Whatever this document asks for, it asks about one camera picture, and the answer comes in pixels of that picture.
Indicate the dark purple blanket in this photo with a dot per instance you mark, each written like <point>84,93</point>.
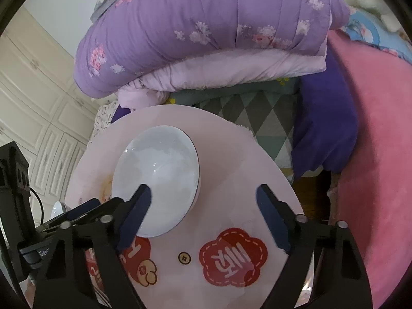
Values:
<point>325,119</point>

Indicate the pink fleece blanket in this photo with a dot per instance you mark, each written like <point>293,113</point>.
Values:
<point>379,167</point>

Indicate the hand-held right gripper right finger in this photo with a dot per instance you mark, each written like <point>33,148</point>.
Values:
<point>273,219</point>

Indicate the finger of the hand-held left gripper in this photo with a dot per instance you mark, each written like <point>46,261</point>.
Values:
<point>83,207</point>

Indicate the pink printed round table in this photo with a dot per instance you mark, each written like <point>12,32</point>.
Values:
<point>219,173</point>

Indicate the white plush toy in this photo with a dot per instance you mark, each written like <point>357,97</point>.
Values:
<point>383,9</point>

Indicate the white heart-print bedsheet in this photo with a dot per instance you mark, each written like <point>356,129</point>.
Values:
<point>103,116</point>

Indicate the white bowl grey rim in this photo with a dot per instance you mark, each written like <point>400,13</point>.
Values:
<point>58,209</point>
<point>161,173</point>

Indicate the blue plush pillow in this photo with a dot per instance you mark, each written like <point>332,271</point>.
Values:
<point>370,30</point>

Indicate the purple floral quilt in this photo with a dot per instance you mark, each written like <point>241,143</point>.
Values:
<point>209,13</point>

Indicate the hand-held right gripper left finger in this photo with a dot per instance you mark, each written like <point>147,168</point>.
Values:
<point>141,206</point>

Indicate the triangle patterned pillow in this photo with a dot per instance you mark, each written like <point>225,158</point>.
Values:
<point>257,116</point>

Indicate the white wardrobe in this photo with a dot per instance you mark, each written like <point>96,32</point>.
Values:
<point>38,103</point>

